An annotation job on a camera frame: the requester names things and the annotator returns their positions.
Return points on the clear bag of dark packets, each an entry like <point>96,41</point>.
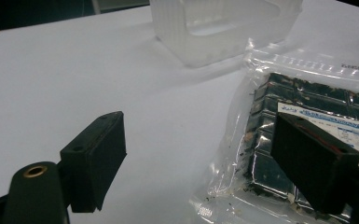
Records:
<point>292,93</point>

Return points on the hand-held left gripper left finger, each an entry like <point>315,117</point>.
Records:
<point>96,155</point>

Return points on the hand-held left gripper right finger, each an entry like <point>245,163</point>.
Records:
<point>314,165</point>

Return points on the translucent plastic container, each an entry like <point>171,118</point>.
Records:
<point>217,28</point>

